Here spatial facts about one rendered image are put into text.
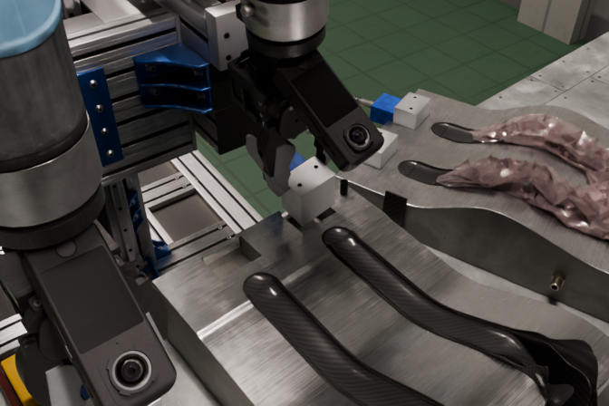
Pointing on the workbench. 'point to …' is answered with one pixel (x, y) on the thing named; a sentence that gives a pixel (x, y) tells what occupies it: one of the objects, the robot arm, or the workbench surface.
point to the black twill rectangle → (394, 207)
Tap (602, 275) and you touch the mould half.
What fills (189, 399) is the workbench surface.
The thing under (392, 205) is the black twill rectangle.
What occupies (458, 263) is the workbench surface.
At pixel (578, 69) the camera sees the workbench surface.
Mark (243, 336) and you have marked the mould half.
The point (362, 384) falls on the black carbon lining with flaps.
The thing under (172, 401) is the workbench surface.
